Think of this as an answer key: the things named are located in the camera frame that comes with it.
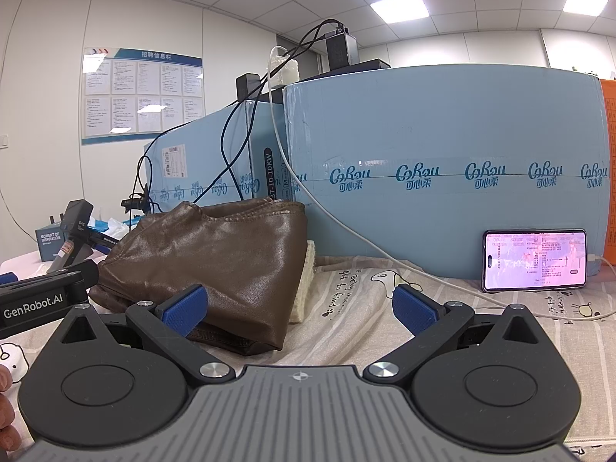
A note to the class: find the white power adapter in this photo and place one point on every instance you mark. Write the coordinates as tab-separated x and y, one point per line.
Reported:
285	71

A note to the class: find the printed cartoon bed sheet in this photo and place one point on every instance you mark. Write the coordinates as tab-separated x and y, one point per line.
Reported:
346	308

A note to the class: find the black power adapter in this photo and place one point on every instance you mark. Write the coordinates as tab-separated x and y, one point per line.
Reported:
250	86
341	48

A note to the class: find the white tissue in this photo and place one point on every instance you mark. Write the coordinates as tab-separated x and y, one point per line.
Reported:
114	225

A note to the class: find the person's left hand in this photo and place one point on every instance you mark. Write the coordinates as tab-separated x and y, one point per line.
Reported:
4	394

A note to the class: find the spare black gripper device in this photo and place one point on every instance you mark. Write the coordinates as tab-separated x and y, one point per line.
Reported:
77	224

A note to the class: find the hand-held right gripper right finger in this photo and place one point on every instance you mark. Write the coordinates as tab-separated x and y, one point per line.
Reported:
413	309

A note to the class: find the black flat device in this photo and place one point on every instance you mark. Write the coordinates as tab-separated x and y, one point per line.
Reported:
356	66

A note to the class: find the wall notice board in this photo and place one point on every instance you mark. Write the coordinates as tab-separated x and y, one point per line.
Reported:
142	94

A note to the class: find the brown leather garment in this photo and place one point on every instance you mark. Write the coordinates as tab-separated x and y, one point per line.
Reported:
216	260

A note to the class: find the small black clip device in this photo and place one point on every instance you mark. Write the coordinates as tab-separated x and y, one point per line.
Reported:
137	202

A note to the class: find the light blue box with label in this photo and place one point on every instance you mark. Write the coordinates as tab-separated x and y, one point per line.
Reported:
202	154

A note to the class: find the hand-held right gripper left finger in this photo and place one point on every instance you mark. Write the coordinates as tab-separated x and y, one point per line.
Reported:
185	307

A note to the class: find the small dark blue box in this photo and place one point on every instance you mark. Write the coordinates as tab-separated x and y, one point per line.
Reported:
49	243

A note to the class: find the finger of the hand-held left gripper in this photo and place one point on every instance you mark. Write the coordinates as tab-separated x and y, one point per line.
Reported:
57	276

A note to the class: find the orange board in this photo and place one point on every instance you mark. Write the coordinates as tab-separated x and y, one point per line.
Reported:
609	154

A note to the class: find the smartphone with lit screen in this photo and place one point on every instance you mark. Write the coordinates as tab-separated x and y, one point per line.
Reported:
534	260

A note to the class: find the ceiling light panel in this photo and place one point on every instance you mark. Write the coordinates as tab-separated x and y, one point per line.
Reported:
586	1
400	8

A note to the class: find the blue foam board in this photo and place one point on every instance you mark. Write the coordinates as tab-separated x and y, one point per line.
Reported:
433	125

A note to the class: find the cream fleece cloth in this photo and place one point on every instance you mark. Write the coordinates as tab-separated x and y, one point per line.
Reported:
303	288

